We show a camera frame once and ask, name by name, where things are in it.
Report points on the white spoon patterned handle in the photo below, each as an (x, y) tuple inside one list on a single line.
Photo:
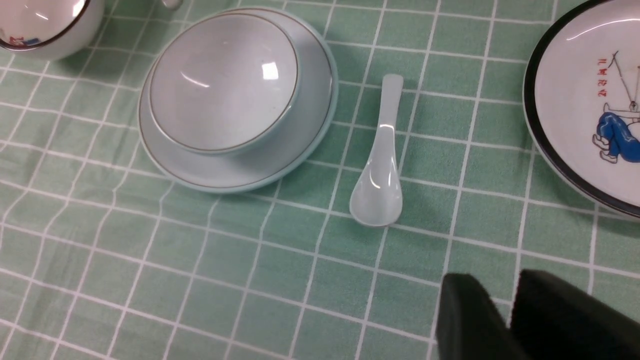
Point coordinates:
[(172, 4)]

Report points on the plain white spoon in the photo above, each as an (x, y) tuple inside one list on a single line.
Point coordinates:
[(377, 197)]

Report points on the green checkered tablecloth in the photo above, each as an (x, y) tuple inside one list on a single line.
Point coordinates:
[(103, 257)]

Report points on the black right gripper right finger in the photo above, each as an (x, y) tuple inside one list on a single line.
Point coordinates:
[(552, 319)]

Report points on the white bowl black rim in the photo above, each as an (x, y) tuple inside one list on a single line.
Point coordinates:
[(49, 29)]

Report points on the pale blue plate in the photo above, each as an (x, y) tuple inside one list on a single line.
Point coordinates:
[(279, 153)]

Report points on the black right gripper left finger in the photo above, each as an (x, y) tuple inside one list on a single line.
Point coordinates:
[(469, 326)]

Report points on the pale blue bowl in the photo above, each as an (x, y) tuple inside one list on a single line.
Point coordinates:
[(225, 83)]

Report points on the white plate cartoon print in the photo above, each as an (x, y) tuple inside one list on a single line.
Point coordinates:
[(581, 101)]

